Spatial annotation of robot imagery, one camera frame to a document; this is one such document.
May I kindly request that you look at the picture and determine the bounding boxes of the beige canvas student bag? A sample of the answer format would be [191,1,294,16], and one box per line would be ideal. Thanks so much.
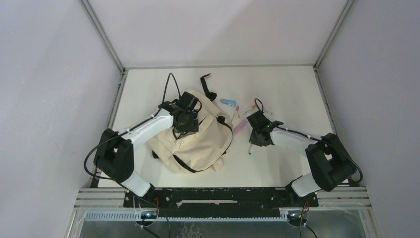
[147,75,233,174]

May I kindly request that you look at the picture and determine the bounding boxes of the teal marker pen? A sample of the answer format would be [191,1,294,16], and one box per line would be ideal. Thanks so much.
[248,144,253,155]

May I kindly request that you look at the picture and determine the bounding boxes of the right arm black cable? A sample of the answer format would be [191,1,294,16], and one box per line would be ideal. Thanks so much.
[254,98,363,231]

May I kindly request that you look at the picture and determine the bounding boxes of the orange marker pen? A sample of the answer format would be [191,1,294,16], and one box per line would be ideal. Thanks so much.
[237,104,258,118]

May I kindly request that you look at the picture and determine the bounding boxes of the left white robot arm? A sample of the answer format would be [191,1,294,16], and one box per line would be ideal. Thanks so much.
[93,92,199,207]

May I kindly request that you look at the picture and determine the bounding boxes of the pink highlighter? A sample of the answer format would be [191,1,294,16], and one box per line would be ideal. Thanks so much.
[233,119,248,136]

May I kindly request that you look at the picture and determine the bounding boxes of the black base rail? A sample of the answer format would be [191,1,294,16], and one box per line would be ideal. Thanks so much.
[123,187,319,219]

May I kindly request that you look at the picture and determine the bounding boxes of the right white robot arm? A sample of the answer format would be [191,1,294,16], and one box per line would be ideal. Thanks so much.
[247,111,359,206]

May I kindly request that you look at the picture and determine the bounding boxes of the pink marker pen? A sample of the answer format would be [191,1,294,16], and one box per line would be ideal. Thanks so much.
[231,105,239,124]

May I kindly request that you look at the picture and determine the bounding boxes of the light blue eraser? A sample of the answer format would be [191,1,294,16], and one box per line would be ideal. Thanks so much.
[220,99,237,107]

